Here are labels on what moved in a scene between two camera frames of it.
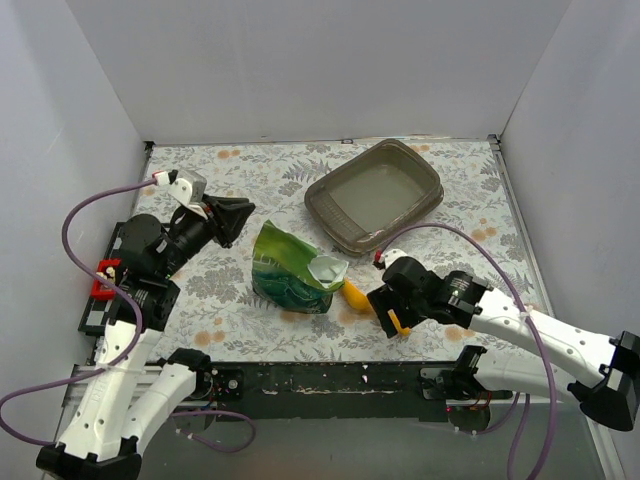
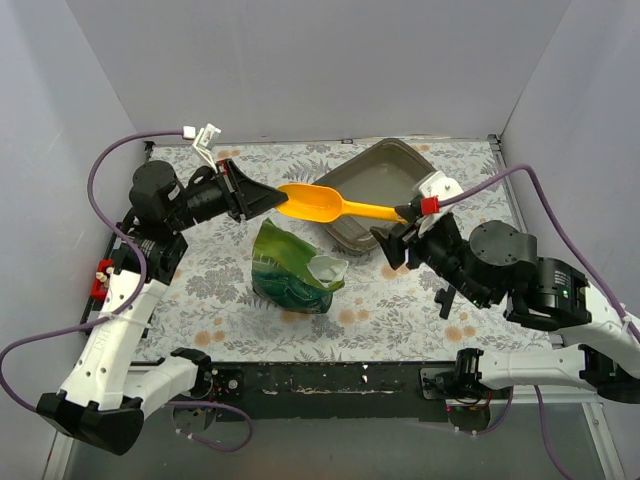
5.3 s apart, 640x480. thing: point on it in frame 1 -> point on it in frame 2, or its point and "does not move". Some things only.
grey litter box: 371,195 does not move
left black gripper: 216,220 -> 231,189
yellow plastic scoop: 359,300 -> 318,204
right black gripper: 388,298 -> 410,242
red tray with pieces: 107,271 does not move
